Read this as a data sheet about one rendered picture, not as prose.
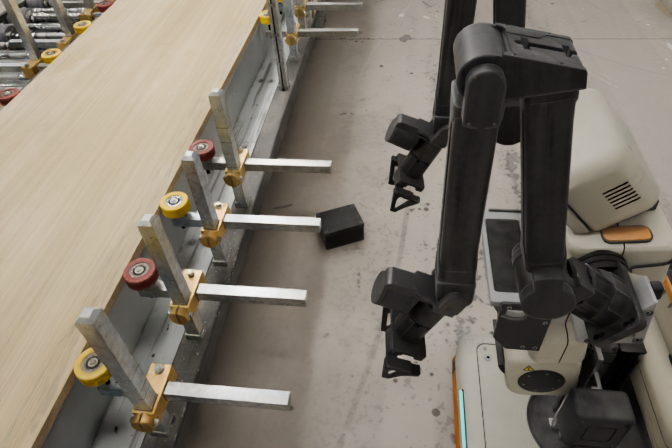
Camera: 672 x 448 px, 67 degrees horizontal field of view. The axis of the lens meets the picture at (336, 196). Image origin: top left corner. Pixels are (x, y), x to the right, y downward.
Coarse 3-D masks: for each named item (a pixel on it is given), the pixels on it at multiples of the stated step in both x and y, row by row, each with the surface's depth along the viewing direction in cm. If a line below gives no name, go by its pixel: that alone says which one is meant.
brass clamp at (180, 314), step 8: (184, 272) 132; (200, 272) 132; (192, 280) 130; (200, 280) 131; (192, 288) 128; (192, 296) 127; (176, 304) 125; (184, 304) 125; (192, 304) 127; (168, 312) 126; (176, 312) 124; (184, 312) 124; (192, 312) 125; (176, 320) 125; (184, 320) 125
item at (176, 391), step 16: (112, 384) 115; (176, 384) 114; (192, 384) 114; (176, 400) 114; (192, 400) 113; (208, 400) 112; (224, 400) 111; (240, 400) 110; (256, 400) 110; (272, 400) 110; (288, 400) 110
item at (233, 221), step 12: (192, 216) 149; (228, 216) 148; (240, 216) 147; (252, 216) 147; (264, 216) 147; (276, 216) 147; (240, 228) 148; (252, 228) 147; (264, 228) 146; (276, 228) 146; (288, 228) 145; (300, 228) 145; (312, 228) 144
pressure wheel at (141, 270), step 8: (128, 264) 128; (136, 264) 129; (144, 264) 128; (152, 264) 128; (128, 272) 127; (136, 272) 127; (144, 272) 127; (152, 272) 126; (128, 280) 125; (136, 280) 125; (144, 280) 125; (152, 280) 127; (136, 288) 126; (144, 288) 126
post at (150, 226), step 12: (144, 216) 107; (156, 216) 108; (144, 228) 107; (156, 228) 108; (144, 240) 110; (156, 240) 109; (168, 240) 114; (156, 252) 112; (168, 252) 114; (156, 264) 115; (168, 264) 114; (168, 276) 118; (180, 276) 121; (168, 288) 121; (180, 288) 121; (180, 300) 124; (192, 324) 131
